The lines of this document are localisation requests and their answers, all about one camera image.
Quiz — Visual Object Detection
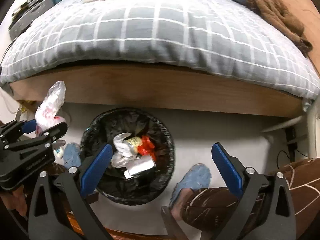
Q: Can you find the white pink plastic bag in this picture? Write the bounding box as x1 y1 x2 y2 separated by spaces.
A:
35 81 66 136

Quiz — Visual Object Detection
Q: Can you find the yellow instant noodle cup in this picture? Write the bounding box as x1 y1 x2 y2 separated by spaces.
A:
125 137 143 155

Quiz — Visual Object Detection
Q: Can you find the red plastic bag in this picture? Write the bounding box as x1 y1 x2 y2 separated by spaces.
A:
137 135 156 162

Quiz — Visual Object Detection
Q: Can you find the dark snack box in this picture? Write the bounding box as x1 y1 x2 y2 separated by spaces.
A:
124 155 155 179

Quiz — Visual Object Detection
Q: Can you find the black lined trash bin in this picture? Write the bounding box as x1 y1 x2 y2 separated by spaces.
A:
80 108 175 205

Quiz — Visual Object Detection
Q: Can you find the person's left hand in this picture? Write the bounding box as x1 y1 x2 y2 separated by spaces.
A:
1 185 28 217

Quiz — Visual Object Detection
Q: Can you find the blue slipper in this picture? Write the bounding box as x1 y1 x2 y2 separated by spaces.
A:
63 142 81 168
169 163 212 207

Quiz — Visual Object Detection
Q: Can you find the brown patterned trouser leg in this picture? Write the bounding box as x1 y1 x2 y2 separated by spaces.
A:
170 157 319 239

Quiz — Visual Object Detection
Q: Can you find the grey suitcase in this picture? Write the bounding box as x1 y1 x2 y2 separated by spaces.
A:
9 0 54 40

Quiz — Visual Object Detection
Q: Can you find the grey checked bed sheet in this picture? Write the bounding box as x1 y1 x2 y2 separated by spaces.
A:
1 0 319 100

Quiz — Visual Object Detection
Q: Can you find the brown fleece jacket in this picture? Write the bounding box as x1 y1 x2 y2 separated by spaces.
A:
247 0 313 56

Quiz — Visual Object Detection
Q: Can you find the wooden headboard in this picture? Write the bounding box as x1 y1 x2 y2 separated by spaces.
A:
283 0 319 74

